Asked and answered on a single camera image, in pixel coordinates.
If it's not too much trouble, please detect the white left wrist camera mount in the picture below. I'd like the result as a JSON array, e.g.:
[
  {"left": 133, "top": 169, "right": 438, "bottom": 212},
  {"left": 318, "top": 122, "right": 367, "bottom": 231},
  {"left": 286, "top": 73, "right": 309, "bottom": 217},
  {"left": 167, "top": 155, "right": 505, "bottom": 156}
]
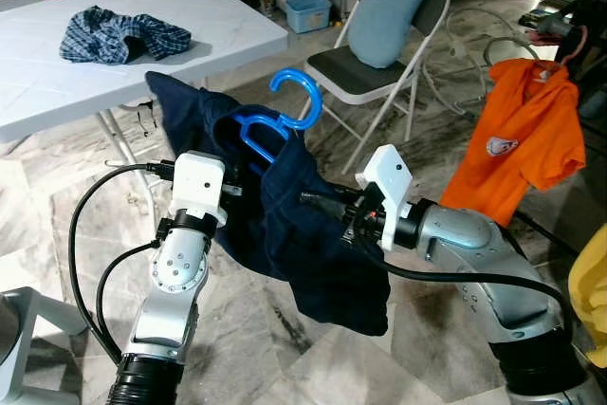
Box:
[{"left": 169, "top": 151, "right": 229, "bottom": 235}]

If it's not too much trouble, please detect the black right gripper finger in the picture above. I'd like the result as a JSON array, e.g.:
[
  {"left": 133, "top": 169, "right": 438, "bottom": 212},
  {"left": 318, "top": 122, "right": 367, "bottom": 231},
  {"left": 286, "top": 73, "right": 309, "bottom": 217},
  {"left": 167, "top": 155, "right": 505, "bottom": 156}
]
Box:
[{"left": 301, "top": 192, "right": 362, "bottom": 215}]

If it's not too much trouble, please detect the yellow polo shirt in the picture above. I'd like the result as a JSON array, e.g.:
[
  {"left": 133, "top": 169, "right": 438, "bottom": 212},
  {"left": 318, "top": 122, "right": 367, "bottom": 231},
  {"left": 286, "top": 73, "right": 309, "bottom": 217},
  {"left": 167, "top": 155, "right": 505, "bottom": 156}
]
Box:
[{"left": 567, "top": 225, "right": 607, "bottom": 368}]

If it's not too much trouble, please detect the orange polo shirt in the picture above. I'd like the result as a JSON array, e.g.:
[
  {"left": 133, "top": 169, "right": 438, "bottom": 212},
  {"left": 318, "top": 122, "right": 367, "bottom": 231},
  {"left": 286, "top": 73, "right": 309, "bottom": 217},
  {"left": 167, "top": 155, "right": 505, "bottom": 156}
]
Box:
[{"left": 438, "top": 57, "right": 587, "bottom": 228}]

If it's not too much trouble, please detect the navy blue shirt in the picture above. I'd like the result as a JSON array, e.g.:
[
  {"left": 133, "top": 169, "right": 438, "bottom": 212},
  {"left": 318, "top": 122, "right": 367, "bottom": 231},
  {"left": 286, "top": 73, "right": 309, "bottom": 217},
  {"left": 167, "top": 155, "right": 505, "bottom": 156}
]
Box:
[{"left": 145, "top": 70, "right": 392, "bottom": 337}]

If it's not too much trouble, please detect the white tubular floor stand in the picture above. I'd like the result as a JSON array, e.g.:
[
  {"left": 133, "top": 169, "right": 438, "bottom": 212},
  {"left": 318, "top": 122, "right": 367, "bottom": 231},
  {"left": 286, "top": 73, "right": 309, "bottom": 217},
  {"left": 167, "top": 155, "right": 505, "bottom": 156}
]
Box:
[{"left": 422, "top": 7, "right": 534, "bottom": 114}]

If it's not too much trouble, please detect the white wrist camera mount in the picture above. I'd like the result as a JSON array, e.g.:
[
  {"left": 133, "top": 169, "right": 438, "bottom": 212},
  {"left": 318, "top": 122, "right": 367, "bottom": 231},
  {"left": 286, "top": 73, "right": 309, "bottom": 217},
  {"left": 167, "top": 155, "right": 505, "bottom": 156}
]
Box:
[
  {"left": 354, "top": 144, "right": 418, "bottom": 245},
  {"left": 169, "top": 151, "right": 229, "bottom": 235}
]

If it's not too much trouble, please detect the blue plaid cloth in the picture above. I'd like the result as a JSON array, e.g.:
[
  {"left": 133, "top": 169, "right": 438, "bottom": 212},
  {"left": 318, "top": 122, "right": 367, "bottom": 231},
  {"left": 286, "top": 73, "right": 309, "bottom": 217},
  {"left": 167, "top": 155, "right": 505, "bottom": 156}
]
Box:
[{"left": 59, "top": 5, "right": 193, "bottom": 66}]

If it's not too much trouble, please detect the light blue cushion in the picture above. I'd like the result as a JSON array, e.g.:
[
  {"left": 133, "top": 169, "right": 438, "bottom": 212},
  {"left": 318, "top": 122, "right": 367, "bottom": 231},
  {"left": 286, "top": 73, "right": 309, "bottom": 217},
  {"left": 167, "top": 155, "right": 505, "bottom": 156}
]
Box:
[{"left": 346, "top": 0, "right": 440, "bottom": 69}]

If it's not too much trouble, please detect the blue plastic hanger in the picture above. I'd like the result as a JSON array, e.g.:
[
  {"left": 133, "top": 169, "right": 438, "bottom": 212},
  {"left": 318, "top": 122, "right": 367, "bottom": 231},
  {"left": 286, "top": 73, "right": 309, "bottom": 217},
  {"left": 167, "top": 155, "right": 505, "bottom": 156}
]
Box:
[{"left": 228, "top": 68, "right": 323, "bottom": 169}]

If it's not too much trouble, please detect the white folding chair grey seat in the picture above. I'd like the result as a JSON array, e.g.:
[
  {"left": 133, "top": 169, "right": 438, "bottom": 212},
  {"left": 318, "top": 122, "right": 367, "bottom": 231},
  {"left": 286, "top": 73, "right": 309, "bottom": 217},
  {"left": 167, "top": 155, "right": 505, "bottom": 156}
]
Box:
[{"left": 303, "top": 0, "right": 451, "bottom": 174}]

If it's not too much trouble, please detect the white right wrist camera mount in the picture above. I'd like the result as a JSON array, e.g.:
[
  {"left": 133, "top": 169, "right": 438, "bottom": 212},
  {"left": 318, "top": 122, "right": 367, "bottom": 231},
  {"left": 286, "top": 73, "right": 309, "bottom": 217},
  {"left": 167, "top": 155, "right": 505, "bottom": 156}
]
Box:
[{"left": 354, "top": 144, "right": 418, "bottom": 245}]

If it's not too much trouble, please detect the short black left arm cable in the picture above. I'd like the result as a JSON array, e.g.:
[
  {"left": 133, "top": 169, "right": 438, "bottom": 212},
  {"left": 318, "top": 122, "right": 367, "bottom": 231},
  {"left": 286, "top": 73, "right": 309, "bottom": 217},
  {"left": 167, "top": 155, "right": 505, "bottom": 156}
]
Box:
[{"left": 95, "top": 240, "right": 167, "bottom": 359}]

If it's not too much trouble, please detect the small light blue bin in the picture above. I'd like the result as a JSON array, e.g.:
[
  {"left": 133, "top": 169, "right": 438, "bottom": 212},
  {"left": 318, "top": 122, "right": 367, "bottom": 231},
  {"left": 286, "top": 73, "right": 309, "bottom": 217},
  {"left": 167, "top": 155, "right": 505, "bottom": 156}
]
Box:
[{"left": 285, "top": 0, "right": 333, "bottom": 34}]

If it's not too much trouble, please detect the pink plastic hanger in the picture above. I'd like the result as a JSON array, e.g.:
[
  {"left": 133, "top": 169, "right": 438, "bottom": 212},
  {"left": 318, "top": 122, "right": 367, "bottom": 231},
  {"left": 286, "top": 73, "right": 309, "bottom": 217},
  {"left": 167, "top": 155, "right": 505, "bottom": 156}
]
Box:
[{"left": 565, "top": 26, "right": 590, "bottom": 69}]

